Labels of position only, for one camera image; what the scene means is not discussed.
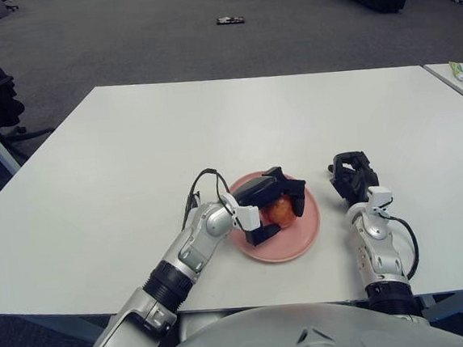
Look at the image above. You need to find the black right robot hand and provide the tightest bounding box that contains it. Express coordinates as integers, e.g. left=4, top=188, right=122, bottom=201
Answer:
left=326, top=149, right=382, bottom=207

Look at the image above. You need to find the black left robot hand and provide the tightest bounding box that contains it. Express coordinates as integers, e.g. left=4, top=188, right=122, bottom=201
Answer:
left=230, top=163, right=312, bottom=249

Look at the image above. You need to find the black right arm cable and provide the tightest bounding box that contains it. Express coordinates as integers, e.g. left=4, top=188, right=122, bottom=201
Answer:
left=380, top=205, right=423, bottom=282

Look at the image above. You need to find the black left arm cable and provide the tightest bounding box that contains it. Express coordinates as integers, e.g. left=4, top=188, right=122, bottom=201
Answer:
left=176, top=165, right=241, bottom=231

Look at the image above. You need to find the pink round plate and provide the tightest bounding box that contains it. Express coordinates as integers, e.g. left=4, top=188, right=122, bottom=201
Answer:
left=225, top=166, right=325, bottom=267

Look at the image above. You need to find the grey robot torso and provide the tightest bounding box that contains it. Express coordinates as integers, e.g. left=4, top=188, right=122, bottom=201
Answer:
left=134, top=289, right=463, bottom=347

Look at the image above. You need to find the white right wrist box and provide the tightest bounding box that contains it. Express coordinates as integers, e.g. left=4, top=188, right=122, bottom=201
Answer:
left=367, top=184, right=394, bottom=213

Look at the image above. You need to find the small black floor tray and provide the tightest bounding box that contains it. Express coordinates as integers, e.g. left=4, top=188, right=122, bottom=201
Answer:
left=217, top=14, right=246, bottom=27

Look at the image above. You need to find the blue grey table frame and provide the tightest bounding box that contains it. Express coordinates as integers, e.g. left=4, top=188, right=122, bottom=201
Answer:
left=0, top=273, right=463, bottom=347

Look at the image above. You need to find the red yellow apple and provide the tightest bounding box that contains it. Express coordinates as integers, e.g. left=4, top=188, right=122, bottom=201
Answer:
left=259, top=195, right=297, bottom=231

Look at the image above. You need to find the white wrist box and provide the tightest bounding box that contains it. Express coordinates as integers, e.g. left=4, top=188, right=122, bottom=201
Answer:
left=367, top=184, right=394, bottom=213
left=236, top=204, right=262, bottom=233

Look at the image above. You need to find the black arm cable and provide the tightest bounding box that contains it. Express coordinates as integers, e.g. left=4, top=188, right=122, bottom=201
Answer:
left=380, top=205, right=423, bottom=282
left=176, top=165, right=241, bottom=231

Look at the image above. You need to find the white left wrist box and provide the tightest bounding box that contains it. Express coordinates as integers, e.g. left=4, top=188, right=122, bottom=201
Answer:
left=236, top=204, right=262, bottom=233

